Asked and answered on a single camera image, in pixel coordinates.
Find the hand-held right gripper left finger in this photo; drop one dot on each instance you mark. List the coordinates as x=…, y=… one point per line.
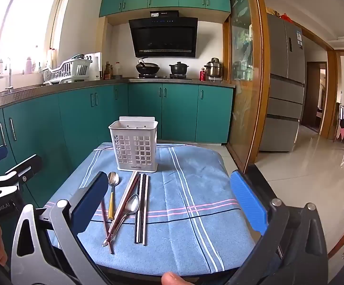
x=91, y=197

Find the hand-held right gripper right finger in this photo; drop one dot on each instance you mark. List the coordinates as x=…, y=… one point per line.
x=247, y=202

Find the dark brown chopstick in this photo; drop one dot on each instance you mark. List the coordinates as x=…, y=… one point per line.
x=124, y=202

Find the reddish brown chopstick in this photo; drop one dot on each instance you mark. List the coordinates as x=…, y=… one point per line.
x=106, y=231

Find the silver spoon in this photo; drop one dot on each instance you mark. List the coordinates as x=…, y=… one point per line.
x=132, y=204

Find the black chopstick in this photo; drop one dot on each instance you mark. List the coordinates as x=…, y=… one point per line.
x=137, y=210

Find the silver chopstick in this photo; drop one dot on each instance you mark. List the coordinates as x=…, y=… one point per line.
x=145, y=210

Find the white plastic utensil holder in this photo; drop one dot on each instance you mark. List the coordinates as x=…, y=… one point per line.
x=133, y=148

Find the person's right hand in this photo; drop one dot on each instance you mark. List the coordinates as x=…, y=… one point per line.
x=173, y=279

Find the blue striped cloth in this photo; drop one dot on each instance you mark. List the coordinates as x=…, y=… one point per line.
x=189, y=213

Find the steel faucet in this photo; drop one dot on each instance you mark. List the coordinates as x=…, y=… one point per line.
x=9, y=74

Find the pink bottle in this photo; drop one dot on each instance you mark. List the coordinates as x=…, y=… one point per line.
x=28, y=66

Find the dark kitchen countertop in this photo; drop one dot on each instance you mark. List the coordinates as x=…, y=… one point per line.
x=71, y=83

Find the white dish rack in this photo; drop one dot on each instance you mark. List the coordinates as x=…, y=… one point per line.
x=66, y=69

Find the grey refrigerator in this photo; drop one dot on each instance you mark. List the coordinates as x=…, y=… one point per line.
x=284, y=95

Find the teal base cabinets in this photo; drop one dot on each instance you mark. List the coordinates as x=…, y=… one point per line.
x=178, y=112

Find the hanging clothes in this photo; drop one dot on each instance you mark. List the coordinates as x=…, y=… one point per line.
x=342, y=121

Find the white countertop appliance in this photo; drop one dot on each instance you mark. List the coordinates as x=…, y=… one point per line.
x=96, y=65

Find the dark wooden door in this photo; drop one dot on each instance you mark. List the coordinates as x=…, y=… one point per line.
x=314, y=95

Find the group of sauce bottles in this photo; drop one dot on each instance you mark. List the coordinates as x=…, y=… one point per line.
x=108, y=71

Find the wooden framed glass door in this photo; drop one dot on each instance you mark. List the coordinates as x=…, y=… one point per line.
x=243, y=74

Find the white bottle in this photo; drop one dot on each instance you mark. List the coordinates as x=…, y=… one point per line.
x=117, y=69

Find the kitchen window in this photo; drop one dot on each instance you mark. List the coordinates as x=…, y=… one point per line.
x=17, y=26

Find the red bottle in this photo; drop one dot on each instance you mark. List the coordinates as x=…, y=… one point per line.
x=202, y=74

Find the steel stock pot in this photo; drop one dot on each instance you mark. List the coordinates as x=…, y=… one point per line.
x=214, y=69

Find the gas stove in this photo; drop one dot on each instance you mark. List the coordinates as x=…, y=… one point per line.
x=160, y=78

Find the black wok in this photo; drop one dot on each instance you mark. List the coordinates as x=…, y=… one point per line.
x=148, y=67

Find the black cooking pot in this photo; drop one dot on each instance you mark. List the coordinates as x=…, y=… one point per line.
x=178, y=69

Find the black range hood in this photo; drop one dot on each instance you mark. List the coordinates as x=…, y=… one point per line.
x=164, y=37

